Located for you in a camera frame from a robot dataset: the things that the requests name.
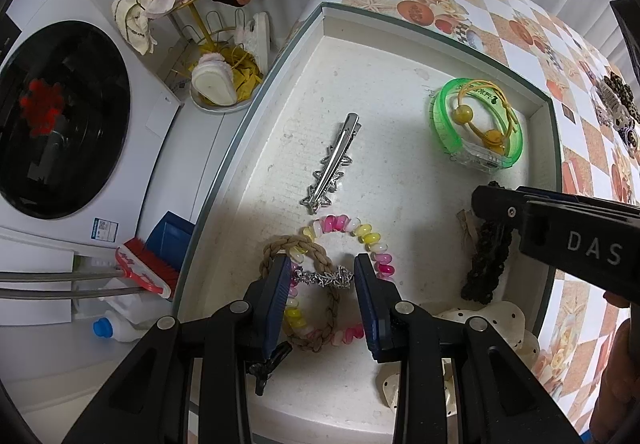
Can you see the white shallow tray box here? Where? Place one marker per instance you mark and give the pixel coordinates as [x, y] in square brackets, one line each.
[375, 89]

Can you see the checkered tablecloth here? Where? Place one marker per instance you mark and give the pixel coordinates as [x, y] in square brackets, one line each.
[500, 24]

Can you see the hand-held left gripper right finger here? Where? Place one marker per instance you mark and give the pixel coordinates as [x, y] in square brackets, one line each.
[367, 304]

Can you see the gold metal rack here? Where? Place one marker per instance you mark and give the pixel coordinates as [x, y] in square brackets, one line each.
[200, 37]

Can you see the grey metal rods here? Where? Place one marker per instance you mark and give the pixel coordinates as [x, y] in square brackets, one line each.
[50, 284]

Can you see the white bottle blue cap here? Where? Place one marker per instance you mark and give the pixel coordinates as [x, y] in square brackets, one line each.
[125, 324]

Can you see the small silver star hair clip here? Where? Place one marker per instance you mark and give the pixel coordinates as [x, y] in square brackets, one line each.
[325, 278]

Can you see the person's right hand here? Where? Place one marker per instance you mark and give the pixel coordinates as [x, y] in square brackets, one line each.
[625, 374]

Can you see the green transparent bangle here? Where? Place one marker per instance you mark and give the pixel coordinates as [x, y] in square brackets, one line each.
[440, 124]

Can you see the cream polka dot scrunchie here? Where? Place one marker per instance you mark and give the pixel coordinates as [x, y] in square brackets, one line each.
[500, 316]

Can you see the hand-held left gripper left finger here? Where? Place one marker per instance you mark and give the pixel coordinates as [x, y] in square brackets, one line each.
[277, 304]

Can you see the blue dustpan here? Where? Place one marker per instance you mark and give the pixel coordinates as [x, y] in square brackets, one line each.
[170, 236]

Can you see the black claw hair clip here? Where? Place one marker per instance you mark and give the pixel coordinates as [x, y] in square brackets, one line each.
[262, 369]

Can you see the dark brown scrunchie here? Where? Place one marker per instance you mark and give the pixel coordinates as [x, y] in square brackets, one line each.
[487, 264]

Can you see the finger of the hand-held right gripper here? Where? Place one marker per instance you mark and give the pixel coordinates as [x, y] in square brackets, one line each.
[575, 200]
[500, 204]

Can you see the white fluffy slipper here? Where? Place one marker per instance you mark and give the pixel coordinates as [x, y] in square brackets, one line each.
[215, 82]
[257, 37]

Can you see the pile of hair accessories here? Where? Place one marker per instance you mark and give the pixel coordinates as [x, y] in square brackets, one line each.
[617, 99]

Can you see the long silver star hair clip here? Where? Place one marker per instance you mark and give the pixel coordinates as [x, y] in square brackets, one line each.
[332, 164]

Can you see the red brush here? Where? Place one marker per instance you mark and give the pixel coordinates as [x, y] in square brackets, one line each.
[147, 269]

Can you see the yellow cloth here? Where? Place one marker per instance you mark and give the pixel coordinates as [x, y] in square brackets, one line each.
[247, 74]

